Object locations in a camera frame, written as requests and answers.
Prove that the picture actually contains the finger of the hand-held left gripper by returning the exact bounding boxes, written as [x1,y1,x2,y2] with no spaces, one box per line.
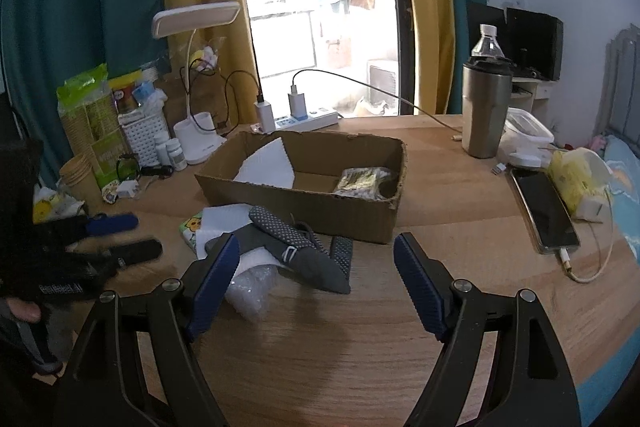
[65,239,164,269]
[85,214,140,239]

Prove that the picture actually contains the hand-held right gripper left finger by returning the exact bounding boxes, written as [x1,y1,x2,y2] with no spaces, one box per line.
[52,232,242,427]

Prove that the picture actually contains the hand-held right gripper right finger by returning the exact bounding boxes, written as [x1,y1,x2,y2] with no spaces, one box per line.
[394,232,581,427]

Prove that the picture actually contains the clear plastic bag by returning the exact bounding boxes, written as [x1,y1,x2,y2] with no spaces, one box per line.
[224,264,279,323]

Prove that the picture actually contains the cartoon print tissue pack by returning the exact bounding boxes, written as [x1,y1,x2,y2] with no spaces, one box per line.
[178,215,212,254]

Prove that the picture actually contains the white foam sheet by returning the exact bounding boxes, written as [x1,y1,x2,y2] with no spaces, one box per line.
[194,204,282,279]

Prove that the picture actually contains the grey dotted socks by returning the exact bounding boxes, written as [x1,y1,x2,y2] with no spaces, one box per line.
[204,205,354,294]

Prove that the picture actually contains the cardboard box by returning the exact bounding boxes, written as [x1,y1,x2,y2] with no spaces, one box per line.
[194,130,409,244]

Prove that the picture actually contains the person's left hand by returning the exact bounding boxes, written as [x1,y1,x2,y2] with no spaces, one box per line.
[0,299,42,324]

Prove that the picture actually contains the yellow print wet wipes pack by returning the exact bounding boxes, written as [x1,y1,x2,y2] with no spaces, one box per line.
[33,186,87,224]

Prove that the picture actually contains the brown paper cup stack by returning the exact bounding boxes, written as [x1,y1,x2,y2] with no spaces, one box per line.
[59,155,104,214]

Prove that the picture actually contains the white pill bottle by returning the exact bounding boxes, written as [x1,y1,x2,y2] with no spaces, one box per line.
[154,133,171,166]
[166,139,188,172]

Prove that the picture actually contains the white plastic basket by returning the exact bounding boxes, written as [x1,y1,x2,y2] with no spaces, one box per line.
[118,111,169,166]

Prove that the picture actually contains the green paper cup package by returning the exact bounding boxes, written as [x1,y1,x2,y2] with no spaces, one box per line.
[56,63,132,188]

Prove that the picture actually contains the white desk lamp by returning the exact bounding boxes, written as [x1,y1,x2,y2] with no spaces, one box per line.
[152,1,241,166]

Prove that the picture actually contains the yellowish plastic packet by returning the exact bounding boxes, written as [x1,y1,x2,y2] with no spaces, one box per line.
[332,166,402,200]

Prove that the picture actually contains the yellow lidded snack can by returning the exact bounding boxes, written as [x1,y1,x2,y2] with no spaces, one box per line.
[110,74,152,116]

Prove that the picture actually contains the white paper towel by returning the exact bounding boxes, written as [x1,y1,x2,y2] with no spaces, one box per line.
[233,137,296,189]

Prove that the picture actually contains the blue white plastic packet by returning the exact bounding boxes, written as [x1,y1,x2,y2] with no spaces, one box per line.
[132,81,167,108]

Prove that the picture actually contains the brown paper bag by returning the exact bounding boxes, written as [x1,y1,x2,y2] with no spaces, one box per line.
[159,71,237,128]

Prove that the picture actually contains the black smartphone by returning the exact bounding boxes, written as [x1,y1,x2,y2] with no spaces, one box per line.
[509,168,582,256]

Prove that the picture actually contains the white charger with black plug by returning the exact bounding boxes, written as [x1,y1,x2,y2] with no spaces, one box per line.
[254,93,277,134]

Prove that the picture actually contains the steel tumbler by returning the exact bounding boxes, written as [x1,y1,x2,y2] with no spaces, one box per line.
[460,56,514,160]

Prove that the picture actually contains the yellow plastic bag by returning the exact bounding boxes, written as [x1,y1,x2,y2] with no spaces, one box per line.
[546,147,614,224]

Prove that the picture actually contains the small bag of trinkets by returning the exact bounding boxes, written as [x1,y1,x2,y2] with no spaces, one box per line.
[192,37,227,76]

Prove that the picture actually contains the white power strip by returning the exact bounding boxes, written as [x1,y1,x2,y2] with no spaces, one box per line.
[249,106,341,134]

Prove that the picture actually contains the clear plastic food container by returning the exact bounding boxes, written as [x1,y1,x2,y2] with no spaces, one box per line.
[501,106,556,158]

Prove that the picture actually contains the outdoor air conditioner unit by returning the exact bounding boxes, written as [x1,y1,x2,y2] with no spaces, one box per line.
[367,59,400,108]

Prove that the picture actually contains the small white desk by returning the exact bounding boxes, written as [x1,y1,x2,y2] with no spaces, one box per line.
[509,76,557,113]

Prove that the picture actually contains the clear water bottle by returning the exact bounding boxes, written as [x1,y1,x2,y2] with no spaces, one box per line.
[469,24,506,60]

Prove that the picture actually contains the black computer monitor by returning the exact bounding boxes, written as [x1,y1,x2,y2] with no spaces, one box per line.
[504,6,565,82]

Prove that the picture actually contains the grey padded headboard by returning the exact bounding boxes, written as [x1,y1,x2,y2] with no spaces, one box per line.
[594,26,640,144]

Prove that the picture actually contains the small white charger with cable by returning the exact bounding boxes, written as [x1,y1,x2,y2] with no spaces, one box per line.
[102,179,142,204]

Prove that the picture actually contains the black looped cable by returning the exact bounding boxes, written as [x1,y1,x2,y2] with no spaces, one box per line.
[209,18,266,138]

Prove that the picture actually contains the white phone cable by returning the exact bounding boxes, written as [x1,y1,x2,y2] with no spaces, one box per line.
[559,189,615,284]

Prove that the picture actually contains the thin charging cable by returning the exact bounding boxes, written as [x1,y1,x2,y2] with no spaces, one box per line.
[291,69,464,142]

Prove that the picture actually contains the black door frame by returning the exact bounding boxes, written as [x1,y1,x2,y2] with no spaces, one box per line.
[382,0,419,116]

